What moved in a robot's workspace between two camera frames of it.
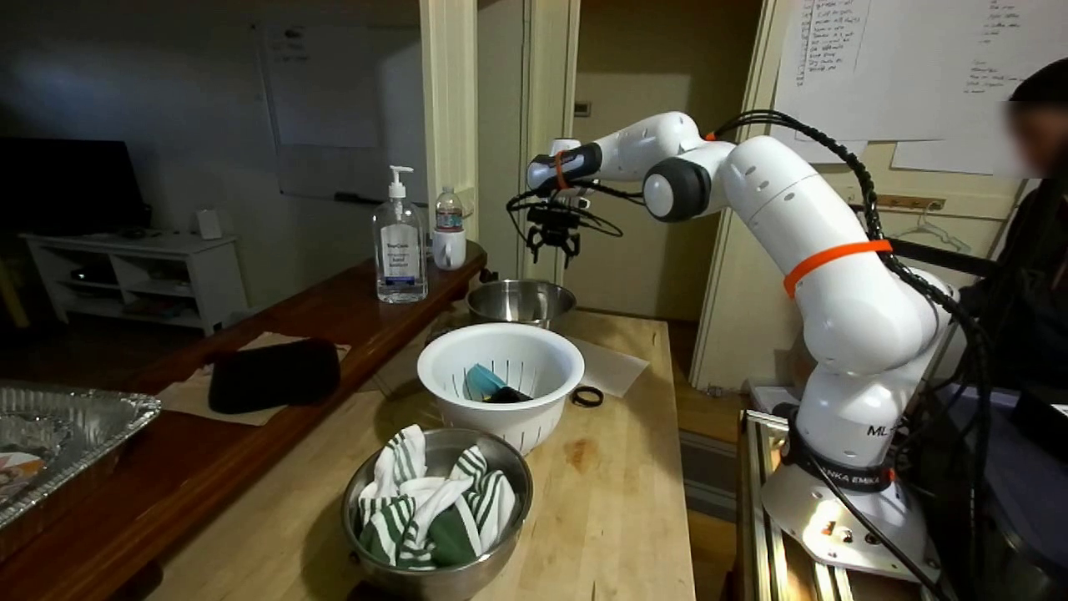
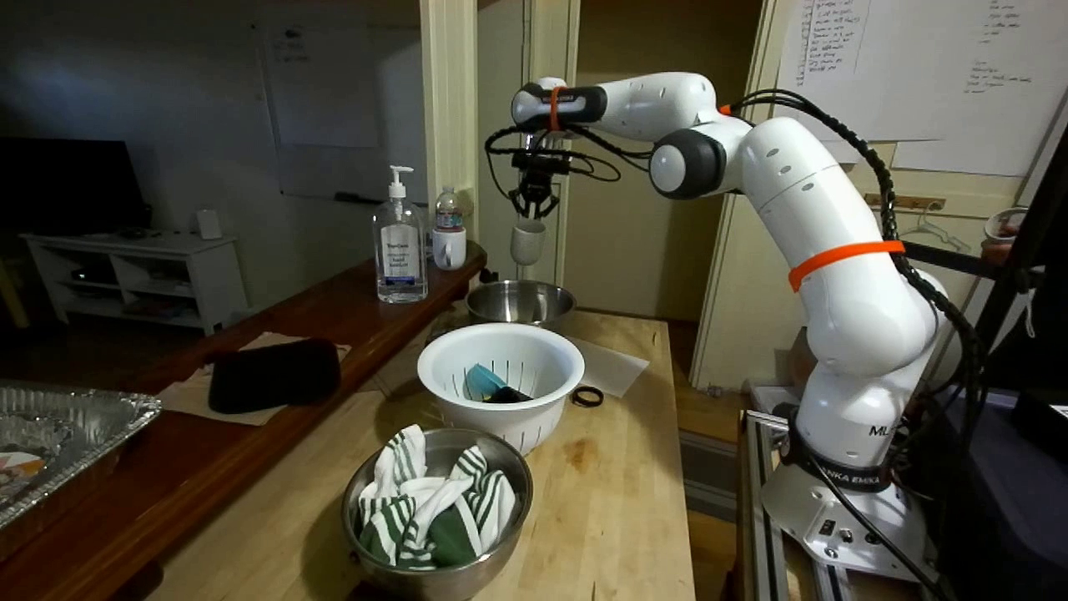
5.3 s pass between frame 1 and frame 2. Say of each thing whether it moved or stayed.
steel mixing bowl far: stayed
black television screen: stayed
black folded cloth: stayed
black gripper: moved
